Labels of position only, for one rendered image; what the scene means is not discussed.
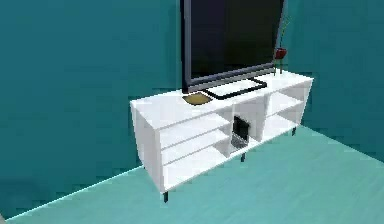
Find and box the yellow round dish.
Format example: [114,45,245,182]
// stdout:
[182,92,212,106]

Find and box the white shelf television stand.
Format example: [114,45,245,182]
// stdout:
[129,69,315,204]

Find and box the open grey laptop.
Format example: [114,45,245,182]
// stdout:
[230,115,251,150]

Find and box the black flat screen television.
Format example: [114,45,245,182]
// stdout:
[179,0,288,101]

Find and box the red flower in vase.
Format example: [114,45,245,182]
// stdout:
[273,16,290,77]

